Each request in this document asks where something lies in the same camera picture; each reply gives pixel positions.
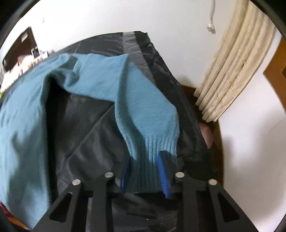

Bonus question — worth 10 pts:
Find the teal knit sweater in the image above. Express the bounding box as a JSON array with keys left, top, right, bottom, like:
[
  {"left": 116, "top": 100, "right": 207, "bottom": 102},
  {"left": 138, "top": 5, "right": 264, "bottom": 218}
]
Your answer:
[{"left": 0, "top": 53, "right": 181, "bottom": 230}]

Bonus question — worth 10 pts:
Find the cream curtain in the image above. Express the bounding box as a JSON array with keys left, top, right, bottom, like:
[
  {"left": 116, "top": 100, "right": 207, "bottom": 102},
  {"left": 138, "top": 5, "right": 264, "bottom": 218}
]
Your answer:
[{"left": 194, "top": 1, "right": 276, "bottom": 122}]

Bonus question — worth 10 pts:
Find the dark wooden headboard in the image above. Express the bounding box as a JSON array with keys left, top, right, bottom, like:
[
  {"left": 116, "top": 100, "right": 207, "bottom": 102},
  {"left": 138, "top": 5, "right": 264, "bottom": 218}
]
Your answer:
[{"left": 2, "top": 27, "right": 40, "bottom": 72}]

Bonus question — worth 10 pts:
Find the pink white bedding pile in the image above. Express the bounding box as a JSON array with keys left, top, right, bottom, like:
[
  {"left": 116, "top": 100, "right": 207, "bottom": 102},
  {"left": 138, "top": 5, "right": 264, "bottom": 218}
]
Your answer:
[{"left": 1, "top": 53, "right": 48, "bottom": 92}]

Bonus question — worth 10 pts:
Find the white wall cable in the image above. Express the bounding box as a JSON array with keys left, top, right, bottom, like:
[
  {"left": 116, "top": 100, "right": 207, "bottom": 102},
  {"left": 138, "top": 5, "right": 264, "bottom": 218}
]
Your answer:
[{"left": 206, "top": 0, "right": 216, "bottom": 33}]

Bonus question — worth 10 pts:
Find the wooden door frame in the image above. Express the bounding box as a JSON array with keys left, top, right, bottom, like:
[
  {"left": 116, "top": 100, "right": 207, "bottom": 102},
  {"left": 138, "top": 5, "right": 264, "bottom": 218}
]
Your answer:
[{"left": 263, "top": 38, "right": 286, "bottom": 109}]

